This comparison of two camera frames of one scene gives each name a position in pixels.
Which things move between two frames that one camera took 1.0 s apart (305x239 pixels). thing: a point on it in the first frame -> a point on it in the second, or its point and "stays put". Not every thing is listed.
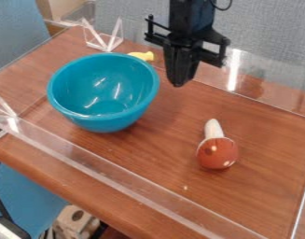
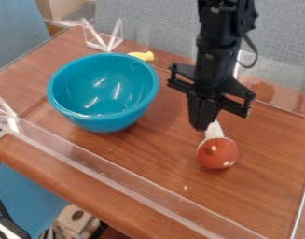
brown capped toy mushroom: [218, 151] stays put
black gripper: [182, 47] -> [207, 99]
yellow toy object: [147, 56] stays put
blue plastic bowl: [103, 91] stays put
